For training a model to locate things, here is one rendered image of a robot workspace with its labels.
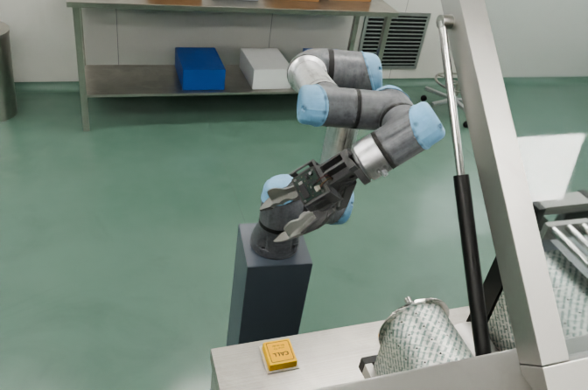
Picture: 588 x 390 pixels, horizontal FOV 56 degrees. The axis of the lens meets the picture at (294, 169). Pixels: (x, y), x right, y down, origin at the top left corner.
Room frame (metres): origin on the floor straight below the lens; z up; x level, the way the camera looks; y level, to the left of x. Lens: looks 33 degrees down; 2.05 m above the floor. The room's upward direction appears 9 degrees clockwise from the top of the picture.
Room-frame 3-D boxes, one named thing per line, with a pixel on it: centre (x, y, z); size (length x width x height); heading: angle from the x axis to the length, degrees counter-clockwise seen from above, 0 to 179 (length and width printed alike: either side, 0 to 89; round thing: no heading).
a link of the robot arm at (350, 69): (1.33, -0.11, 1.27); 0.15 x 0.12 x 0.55; 99
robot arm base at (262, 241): (1.31, 0.02, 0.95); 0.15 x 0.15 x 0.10
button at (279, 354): (0.89, -0.04, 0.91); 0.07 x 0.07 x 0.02; 23
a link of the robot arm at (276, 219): (1.31, 0.02, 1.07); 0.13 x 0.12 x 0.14; 99
